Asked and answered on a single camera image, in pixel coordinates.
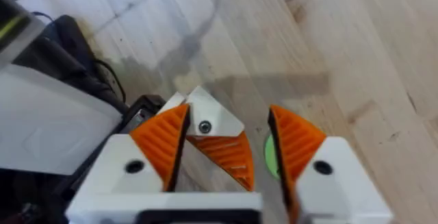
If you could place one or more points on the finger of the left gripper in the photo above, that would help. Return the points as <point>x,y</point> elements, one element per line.
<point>219,142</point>
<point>174,102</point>

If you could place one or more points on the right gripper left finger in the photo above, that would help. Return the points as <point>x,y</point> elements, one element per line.
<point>150,155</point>

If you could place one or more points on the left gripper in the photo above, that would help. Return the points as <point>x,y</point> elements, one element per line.
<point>51,121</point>

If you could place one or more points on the green disc with holes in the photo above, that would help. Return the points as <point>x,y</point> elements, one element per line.
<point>271,155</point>

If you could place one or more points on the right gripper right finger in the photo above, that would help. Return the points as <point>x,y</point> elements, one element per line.
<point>308,169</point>

